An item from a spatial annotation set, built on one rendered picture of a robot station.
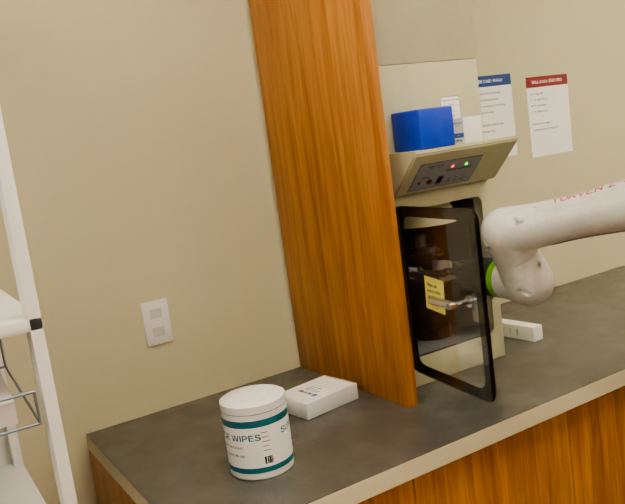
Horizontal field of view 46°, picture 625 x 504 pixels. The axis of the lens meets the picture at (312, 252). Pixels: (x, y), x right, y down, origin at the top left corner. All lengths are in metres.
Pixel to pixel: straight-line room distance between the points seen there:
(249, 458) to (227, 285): 0.67
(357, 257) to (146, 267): 0.55
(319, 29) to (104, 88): 0.54
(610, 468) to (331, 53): 1.18
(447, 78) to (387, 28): 0.21
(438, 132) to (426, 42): 0.25
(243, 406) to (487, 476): 0.56
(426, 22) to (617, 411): 1.04
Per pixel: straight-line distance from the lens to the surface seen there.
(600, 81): 2.98
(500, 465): 1.68
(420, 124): 1.65
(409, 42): 1.80
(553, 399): 1.72
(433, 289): 1.63
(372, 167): 1.62
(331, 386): 1.79
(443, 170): 1.74
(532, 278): 1.63
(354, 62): 1.64
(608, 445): 1.95
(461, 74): 1.89
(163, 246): 1.92
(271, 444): 1.45
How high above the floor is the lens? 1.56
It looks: 8 degrees down
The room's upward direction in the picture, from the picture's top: 8 degrees counter-clockwise
